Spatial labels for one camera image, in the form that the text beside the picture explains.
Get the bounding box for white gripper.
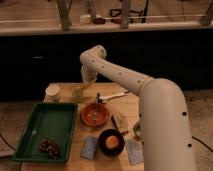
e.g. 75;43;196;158
81;66;98;90

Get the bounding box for yellow banana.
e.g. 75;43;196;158
73;85;87;96

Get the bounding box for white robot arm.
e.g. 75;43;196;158
80;45;197;171

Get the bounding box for green plastic cup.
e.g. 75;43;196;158
72;91;83;103

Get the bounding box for orange bowl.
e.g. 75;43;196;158
80;103;109;127

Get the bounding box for metal spoon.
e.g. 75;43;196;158
92;93;100;121

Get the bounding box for white round container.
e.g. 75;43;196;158
45;85;60;101

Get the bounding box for dark round bowl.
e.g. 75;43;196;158
98;129;125;157

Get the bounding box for orange fruit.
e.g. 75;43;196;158
105;135;119;149

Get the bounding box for green plastic tray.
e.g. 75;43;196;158
13;103;78;163

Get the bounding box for blue sponge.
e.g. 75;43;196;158
80;136;97;160

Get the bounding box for dark red grapes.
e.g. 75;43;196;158
39;139;60;159

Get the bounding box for grey blue cloth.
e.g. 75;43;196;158
125;139;144;165

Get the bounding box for white handled kitchen tool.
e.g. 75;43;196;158
98;91;130;104

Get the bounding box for wooden brush with black handle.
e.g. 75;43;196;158
111;113;129;135

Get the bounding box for black cable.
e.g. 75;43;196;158
191;135;213;154

